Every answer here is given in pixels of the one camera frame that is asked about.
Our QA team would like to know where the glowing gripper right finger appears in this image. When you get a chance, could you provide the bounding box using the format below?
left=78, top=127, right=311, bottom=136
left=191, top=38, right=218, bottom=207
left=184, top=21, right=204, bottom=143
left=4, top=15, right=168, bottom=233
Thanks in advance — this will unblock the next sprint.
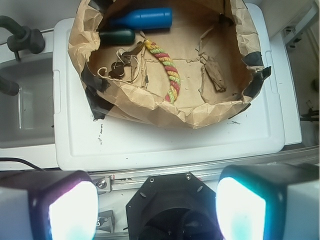
left=215, top=163, right=320, bottom=240

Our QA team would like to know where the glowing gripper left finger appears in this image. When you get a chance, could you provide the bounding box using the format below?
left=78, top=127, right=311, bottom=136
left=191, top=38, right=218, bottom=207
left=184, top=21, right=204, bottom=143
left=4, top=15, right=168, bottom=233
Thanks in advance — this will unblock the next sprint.
left=0, top=170, right=99, bottom=240

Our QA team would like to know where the white plastic bin lid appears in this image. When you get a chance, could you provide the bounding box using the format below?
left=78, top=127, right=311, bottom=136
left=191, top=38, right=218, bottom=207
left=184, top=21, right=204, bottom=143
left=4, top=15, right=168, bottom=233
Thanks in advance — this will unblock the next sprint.
left=52, top=3, right=286, bottom=173

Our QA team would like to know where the grey plastic tub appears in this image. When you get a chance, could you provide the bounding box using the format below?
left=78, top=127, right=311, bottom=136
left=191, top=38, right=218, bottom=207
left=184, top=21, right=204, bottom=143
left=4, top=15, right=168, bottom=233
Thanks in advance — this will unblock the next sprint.
left=0, top=52, right=55, bottom=149

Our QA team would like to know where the brown paper bag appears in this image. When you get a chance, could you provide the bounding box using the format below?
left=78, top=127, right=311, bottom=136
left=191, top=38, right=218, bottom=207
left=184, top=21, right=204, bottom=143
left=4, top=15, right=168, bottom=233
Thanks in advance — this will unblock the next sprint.
left=68, top=0, right=271, bottom=129

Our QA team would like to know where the dark green plastic bottle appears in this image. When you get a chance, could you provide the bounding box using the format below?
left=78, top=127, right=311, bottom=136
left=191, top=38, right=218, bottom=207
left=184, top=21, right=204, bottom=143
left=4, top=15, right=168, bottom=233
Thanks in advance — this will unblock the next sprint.
left=98, top=28, right=136, bottom=45

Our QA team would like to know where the blue plastic bottle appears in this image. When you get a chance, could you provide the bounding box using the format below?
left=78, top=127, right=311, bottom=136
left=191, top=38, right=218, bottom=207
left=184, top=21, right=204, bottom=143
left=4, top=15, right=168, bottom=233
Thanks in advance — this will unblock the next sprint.
left=109, top=7, right=173, bottom=30

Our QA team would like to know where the black cable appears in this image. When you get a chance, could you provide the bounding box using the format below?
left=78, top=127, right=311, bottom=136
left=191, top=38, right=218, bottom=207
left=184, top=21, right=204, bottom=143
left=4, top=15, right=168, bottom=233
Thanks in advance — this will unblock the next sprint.
left=0, top=157, right=47, bottom=172

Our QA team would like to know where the aluminium frame rail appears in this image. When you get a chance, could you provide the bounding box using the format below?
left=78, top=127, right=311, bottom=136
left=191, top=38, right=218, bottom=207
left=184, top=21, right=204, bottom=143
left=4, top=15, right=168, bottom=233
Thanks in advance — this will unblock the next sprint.
left=89, top=145, right=320, bottom=194

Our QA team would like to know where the black octagonal mount plate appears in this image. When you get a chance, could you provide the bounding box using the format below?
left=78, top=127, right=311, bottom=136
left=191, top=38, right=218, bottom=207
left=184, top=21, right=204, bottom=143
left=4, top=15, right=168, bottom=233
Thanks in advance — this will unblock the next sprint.
left=126, top=172, right=224, bottom=240

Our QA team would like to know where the multicolour twisted rope toy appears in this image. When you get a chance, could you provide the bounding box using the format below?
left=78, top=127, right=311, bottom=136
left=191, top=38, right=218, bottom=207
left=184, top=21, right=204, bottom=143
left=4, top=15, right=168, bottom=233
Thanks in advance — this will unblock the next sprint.
left=144, top=39, right=181, bottom=104

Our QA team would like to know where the metal key ring bundle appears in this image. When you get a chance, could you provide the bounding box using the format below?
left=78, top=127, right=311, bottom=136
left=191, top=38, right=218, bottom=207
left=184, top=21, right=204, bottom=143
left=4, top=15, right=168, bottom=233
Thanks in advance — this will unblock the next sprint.
left=97, top=41, right=148, bottom=83

